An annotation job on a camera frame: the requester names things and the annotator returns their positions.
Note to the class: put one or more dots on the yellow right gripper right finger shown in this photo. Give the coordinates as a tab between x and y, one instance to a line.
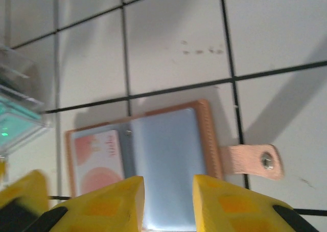
230	206

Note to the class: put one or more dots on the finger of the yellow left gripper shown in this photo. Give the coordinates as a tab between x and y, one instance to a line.
23	191

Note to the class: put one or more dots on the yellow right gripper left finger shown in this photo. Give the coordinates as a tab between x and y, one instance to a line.
102	206

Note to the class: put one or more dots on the pink peach print card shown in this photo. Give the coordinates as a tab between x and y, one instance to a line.
97	163

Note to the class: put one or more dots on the teal card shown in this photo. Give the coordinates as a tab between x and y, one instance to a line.
15	124

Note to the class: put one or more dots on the clear acrylic box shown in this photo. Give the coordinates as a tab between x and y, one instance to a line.
15	63

